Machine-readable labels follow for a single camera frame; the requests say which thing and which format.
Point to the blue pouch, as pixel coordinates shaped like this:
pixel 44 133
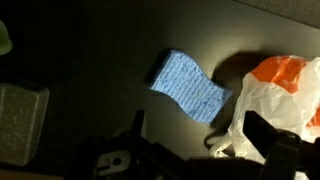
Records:
pixel 183 80

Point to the black rectangular block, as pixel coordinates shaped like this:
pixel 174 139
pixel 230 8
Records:
pixel 22 110

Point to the white plastic bag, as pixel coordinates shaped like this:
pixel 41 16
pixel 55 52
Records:
pixel 284 91

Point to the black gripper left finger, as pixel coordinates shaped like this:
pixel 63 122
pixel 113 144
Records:
pixel 126 156

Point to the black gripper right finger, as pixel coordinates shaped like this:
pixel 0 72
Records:
pixel 280 159

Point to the red and green plush radish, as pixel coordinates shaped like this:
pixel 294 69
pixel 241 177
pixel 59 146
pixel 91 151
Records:
pixel 5 41

